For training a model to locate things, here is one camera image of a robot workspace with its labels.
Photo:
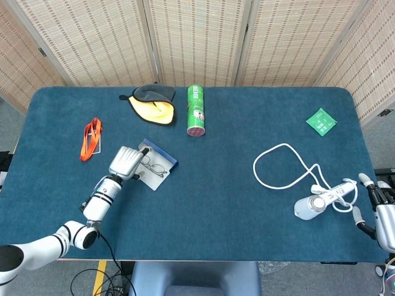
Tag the blue glasses case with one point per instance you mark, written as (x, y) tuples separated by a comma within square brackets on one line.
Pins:
[(154, 182)]

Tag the green chip can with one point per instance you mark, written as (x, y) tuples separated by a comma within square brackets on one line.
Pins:
[(196, 108)]

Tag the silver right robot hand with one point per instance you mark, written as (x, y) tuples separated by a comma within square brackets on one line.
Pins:
[(385, 222)]

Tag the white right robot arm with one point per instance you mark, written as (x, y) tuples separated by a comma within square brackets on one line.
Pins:
[(390, 277)]

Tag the green sachet packet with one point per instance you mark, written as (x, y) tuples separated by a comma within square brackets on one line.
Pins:
[(321, 121)]

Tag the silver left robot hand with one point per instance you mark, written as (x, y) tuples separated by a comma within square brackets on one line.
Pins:
[(125, 161)]

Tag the yellow and grey cloth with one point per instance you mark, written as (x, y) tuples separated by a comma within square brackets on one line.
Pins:
[(154, 114)]

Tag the black table leg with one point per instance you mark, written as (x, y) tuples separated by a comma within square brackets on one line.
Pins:
[(126, 267)]

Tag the woven bamboo folding screen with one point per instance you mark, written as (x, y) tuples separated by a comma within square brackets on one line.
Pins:
[(197, 40)]

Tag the blue grey chair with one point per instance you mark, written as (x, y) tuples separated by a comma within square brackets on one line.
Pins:
[(197, 277)]

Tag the clear badge card holder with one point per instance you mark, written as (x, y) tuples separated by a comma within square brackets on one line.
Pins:
[(96, 145)]

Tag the teal table mat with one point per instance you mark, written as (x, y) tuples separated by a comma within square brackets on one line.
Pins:
[(216, 200)]

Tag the white handheld device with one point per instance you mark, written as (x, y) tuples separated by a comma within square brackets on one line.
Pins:
[(305, 208)]

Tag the black equipment block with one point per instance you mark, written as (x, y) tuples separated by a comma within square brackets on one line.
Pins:
[(384, 171), (4, 166)]

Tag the black wire-frame eyeglasses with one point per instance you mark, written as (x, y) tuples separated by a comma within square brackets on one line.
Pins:
[(158, 168)]

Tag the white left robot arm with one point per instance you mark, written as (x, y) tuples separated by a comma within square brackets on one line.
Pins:
[(98, 203)]

